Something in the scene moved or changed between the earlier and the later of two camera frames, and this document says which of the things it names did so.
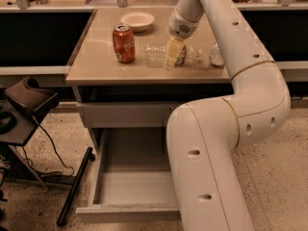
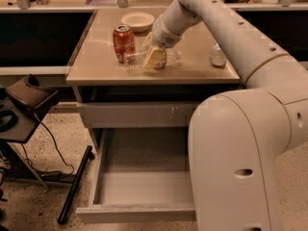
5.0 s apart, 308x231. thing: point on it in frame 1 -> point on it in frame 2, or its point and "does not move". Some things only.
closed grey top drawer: (130, 115) does not move
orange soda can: (123, 43) does not move
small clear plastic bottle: (216, 56) does not move
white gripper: (180, 25) -> (164, 34)
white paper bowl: (138, 20) does not move
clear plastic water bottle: (156, 55) -> (136, 60)
